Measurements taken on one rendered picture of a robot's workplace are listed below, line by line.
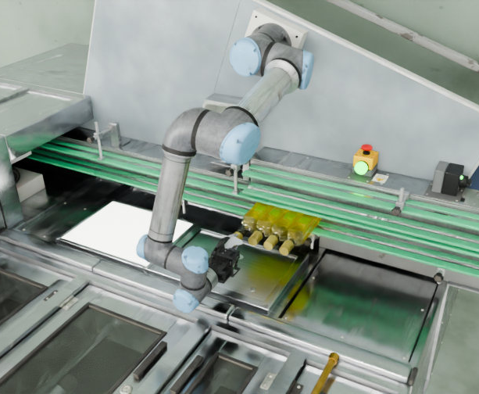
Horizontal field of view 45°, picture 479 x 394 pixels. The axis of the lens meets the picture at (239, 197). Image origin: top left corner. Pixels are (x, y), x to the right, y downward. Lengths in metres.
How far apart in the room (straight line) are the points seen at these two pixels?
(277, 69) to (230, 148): 0.38
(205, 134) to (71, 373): 0.81
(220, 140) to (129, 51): 1.07
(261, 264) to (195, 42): 0.87
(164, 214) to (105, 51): 1.09
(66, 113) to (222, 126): 1.21
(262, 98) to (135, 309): 0.82
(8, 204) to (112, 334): 0.81
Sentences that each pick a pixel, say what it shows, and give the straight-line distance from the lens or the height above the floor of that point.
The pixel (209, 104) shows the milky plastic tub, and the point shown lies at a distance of 2.24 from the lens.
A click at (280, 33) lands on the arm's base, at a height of 0.84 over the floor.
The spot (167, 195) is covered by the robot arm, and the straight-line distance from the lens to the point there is 1.61.
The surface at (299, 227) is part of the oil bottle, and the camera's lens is 1.98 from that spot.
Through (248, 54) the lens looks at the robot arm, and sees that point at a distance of 1.83.
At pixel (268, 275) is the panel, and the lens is 2.01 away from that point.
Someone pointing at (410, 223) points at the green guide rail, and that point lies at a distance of 2.00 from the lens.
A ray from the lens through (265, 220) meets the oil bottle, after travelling 2.01.
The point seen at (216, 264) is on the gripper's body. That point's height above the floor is 1.34.
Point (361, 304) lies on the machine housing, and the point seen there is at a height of 1.11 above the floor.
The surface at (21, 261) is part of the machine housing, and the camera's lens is 2.32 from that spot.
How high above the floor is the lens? 2.60
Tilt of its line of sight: 50 degrees down
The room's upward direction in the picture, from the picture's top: 133 degrees counter-clockwise
